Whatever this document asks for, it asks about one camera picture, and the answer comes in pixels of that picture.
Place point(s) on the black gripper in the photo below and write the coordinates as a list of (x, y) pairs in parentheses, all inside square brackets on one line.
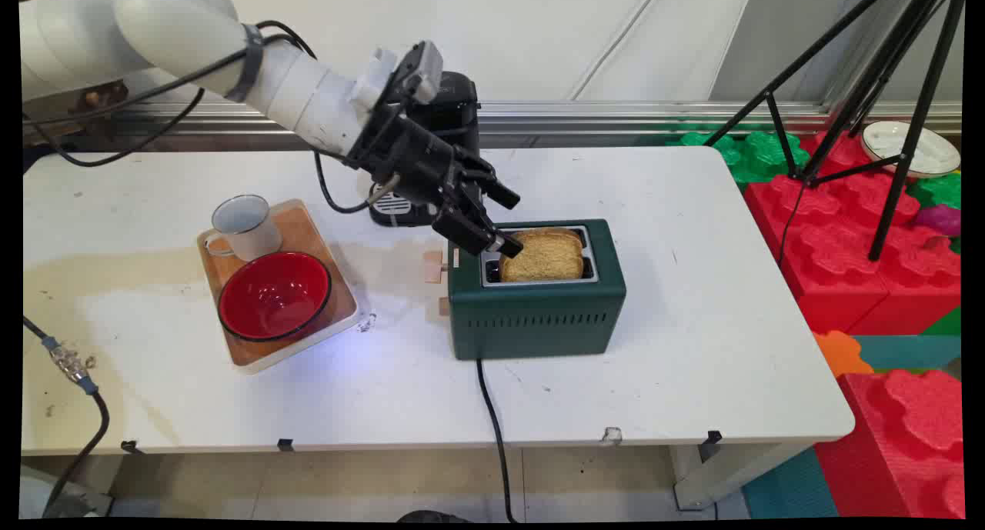
[(408, 149)]

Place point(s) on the wooden toaster lever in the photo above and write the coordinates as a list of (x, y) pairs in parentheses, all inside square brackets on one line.
[(432, 267)]

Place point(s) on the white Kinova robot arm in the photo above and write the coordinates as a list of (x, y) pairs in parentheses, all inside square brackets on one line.
[(177, 34)]

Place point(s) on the black coffee machine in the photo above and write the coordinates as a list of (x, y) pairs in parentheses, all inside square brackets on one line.
[(450, 122)]

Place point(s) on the dark green toaster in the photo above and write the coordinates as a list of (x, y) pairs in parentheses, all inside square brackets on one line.
[(539, 314)]

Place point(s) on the wooden serving tray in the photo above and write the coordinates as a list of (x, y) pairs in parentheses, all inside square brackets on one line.
[(338, 303)]

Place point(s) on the red bowl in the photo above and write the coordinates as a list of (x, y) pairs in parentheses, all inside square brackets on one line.
[(273, 295)]

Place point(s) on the white enamel mug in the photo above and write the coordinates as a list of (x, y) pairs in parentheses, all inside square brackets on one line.
[(250, 226)]

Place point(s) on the green foam block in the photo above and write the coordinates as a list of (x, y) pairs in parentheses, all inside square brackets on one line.
[(758, 151)]

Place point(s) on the black table clip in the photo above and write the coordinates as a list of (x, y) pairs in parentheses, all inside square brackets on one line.
[(713, 436), (128, 446), (285, 444)]

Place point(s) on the large red foam block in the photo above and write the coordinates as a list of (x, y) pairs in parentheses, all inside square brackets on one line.
[(839, 253)]

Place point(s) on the white table leg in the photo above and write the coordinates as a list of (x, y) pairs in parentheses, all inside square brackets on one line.
[(731, 472)]

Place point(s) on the orange foam piece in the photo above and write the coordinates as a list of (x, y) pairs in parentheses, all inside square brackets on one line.
[(840, 353)]

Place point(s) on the brown wooden object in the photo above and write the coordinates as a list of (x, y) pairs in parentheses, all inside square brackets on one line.
[(104, 98)]

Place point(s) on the teal floor mat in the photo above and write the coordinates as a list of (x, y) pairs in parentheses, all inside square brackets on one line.
[(789, 491)]

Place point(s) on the black tripod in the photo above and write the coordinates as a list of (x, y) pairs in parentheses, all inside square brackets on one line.
[(885, 76)]

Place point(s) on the white plate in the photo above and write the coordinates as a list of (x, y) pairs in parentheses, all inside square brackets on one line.
[(935, 157)]

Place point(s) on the teal foam block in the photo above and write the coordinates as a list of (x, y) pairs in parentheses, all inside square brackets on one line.
[(916, 351)]

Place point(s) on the purple foam piece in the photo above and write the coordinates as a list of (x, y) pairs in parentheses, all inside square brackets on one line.
[(940, 220)]

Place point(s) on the white grey wrist camera box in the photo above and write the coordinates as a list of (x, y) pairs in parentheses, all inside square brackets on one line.
[(415, 68)]

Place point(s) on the aluminium wall rail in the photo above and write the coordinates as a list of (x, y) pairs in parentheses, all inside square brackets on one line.
[(616, 118)]

